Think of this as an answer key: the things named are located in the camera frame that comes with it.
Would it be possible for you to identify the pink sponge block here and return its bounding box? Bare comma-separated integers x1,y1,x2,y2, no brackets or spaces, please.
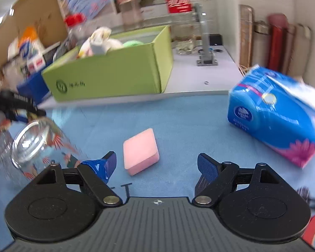
123,128,160,176

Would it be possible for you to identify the green soft toy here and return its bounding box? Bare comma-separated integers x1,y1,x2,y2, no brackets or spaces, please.
123,40,143,47

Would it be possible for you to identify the decorated clear glass jar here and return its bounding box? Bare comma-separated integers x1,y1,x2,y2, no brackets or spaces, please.
0,117,87,188

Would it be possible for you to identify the white red small box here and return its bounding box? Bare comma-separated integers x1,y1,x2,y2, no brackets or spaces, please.
25,51,51,77

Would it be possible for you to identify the white blue wipes pack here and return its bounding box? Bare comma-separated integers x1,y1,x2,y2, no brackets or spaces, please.
18,26,45,60

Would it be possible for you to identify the blue tissue pack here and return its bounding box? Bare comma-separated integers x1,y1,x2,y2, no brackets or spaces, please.
228,65,315,168

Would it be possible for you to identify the brown cardboard box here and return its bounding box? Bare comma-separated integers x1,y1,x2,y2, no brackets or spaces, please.
0,0,68,66

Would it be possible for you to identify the striped dark cloth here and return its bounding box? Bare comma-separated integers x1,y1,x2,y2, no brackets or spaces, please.
297,187,315,210

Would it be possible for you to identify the red-lidded plastic jar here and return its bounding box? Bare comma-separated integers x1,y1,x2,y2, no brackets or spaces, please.
64,13,89,49

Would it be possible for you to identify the floral white cloth bundle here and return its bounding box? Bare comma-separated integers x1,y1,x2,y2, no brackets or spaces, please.
78,27,111,58

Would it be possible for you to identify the white plush with yellow patch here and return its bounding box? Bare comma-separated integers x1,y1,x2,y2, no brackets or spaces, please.
90,27,123,55

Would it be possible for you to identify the green cardboard box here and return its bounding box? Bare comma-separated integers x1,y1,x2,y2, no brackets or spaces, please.
42,26,173,102

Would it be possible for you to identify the small silver thermos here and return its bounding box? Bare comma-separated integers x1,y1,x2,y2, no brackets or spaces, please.
252,21,270,67

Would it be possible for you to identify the beige thermos flask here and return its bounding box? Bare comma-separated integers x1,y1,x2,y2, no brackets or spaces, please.
287,24,312,77

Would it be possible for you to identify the red thermos flask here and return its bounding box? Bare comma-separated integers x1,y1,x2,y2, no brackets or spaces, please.
267,13,289,71

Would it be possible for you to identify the cola plastic bottle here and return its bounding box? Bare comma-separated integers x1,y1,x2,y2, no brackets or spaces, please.
166,0,196,55

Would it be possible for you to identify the grey metal clamp bracket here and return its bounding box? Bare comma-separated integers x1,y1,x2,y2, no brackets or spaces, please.
194,3,218,67

